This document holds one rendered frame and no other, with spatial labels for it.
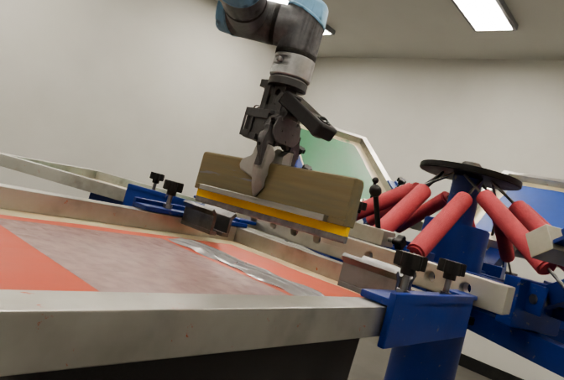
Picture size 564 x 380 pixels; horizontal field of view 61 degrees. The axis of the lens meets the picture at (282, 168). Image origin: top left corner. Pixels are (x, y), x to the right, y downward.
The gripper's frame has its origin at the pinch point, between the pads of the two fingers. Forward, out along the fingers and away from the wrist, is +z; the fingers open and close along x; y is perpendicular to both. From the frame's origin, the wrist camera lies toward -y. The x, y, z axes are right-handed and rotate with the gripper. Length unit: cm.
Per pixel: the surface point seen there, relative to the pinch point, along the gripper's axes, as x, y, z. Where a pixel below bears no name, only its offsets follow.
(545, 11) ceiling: -318, 57, -192
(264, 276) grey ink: 3.6, -7.5, 13.0
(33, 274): 40.5, -10.3, 13.7
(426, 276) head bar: -29.3, -19.5, 7.6
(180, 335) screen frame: 37.7, -29.4, 12.2
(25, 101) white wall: -98, 380, -20
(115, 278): 31.8, -10.6, 13.6
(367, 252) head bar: -28.6, -6.1, 6.6
